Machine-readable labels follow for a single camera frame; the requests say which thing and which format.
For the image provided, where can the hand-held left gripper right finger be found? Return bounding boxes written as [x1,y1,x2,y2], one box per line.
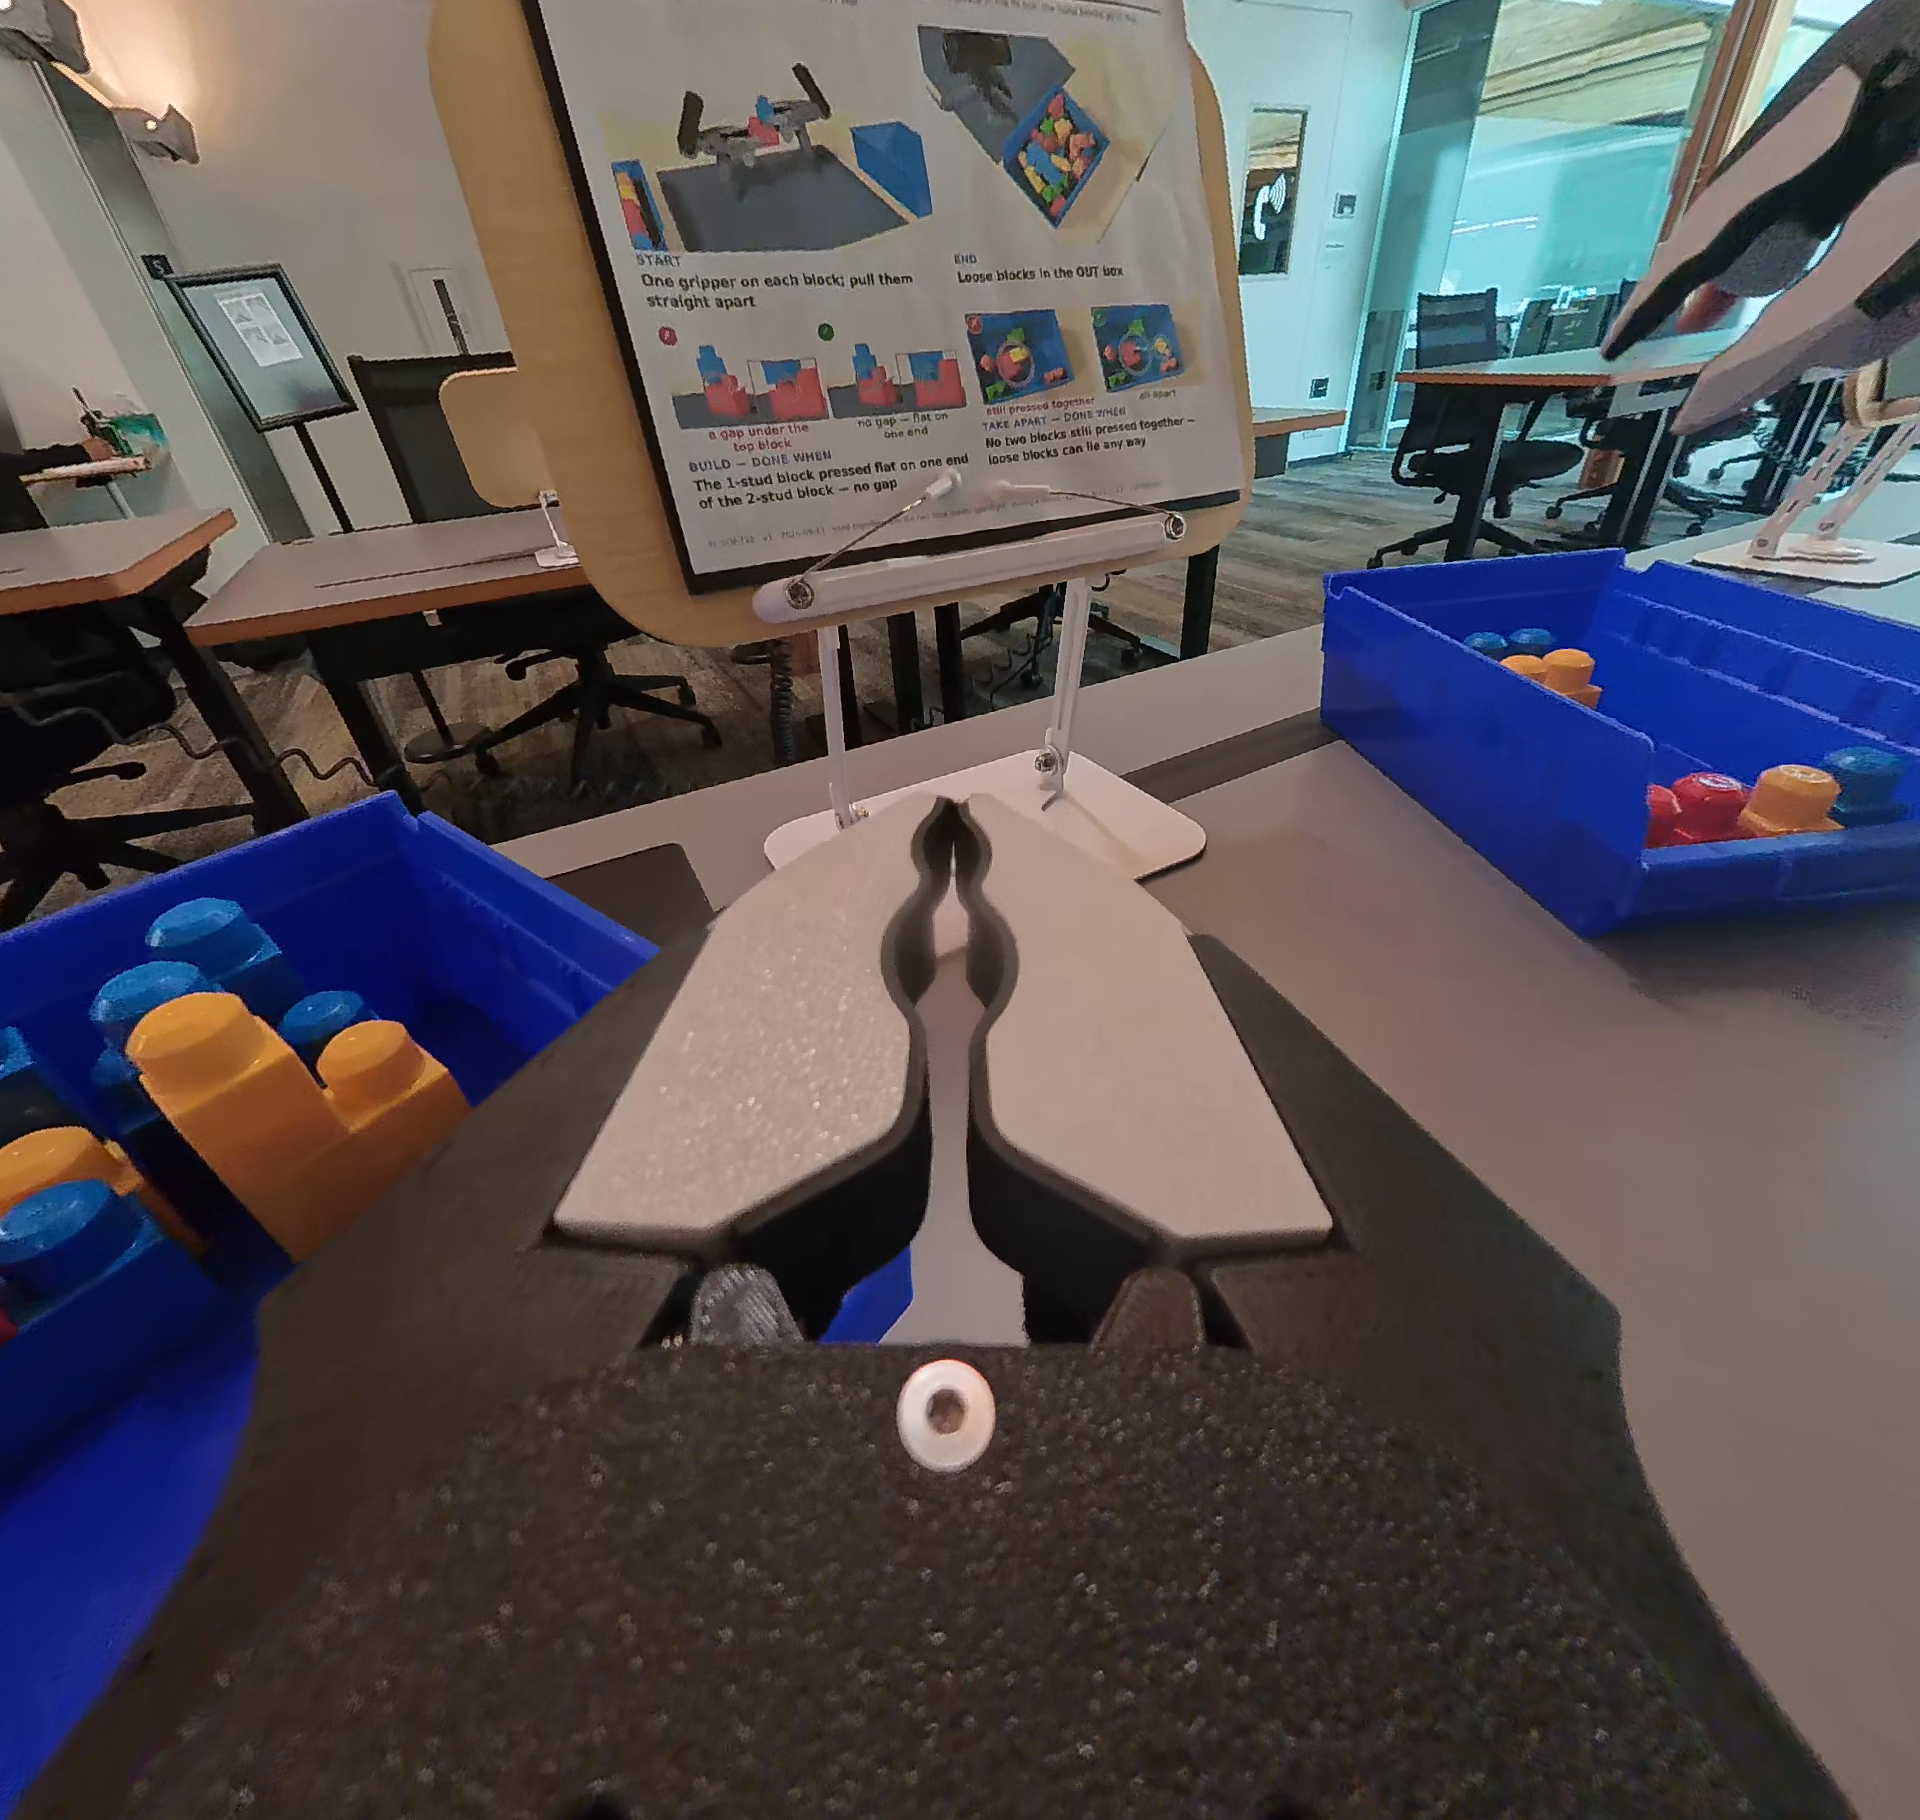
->
[947,795,1335,1341]

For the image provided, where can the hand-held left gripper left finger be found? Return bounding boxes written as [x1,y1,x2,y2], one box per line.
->
[551,795,958,1341]

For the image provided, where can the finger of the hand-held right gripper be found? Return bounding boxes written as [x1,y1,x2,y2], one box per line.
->
[1597,0,1920,355]
[1670,181,1920,433]

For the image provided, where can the blue plastic bin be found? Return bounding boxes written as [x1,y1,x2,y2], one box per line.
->
[1320,548,1920,940]
[0,788,663,1807]

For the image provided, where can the cluster of mega blocks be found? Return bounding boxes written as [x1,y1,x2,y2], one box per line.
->
[1462,625,1913,849]

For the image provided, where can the pile of colourful mega blocks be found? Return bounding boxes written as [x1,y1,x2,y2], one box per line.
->
[0,897,473,1341]

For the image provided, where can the black office chair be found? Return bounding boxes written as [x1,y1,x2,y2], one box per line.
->
[0,606,309,926]
[1371,286,1587,570]
[961,574,1153,701]
[1554,283,1706,524]
[349,355,725,777]

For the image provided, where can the sign on floor stand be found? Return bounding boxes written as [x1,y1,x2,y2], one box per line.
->
[165,261,357,531]

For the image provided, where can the instruction sheet on white stand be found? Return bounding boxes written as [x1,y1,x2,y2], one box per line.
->
[425,0,1256,647]

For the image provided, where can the phone icon wall sign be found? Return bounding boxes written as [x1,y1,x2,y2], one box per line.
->
[1241,103,1312,276]

